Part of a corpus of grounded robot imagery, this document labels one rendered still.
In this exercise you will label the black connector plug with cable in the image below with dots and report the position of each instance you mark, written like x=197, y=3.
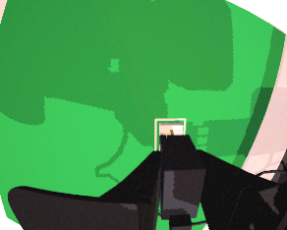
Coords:
x=182, y=181

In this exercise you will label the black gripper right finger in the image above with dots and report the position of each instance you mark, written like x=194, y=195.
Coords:
x=234, y=199

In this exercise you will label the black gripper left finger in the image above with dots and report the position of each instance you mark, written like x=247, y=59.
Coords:
x=130, y=205

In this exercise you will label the green circuit board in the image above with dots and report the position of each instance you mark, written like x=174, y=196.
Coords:
x=87, y=87

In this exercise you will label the black square panel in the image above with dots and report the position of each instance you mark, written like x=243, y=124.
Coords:
x=278, y=177

